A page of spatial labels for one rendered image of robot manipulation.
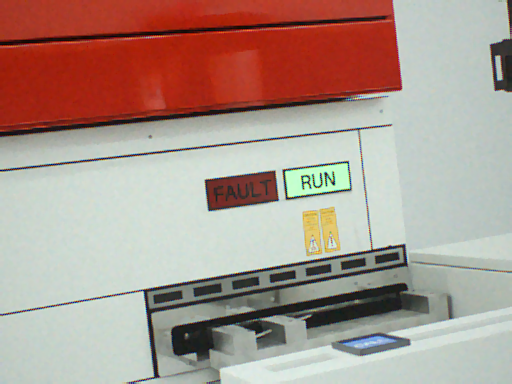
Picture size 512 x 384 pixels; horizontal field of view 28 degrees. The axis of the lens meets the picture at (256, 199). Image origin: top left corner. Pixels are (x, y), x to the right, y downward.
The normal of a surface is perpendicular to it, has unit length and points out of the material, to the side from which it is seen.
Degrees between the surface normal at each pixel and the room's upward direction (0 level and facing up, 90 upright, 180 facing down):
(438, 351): 90
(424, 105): 90
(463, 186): 90
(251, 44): 90
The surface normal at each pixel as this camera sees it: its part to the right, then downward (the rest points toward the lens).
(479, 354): 0.41, 0.00
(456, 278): -0.90, 0.13
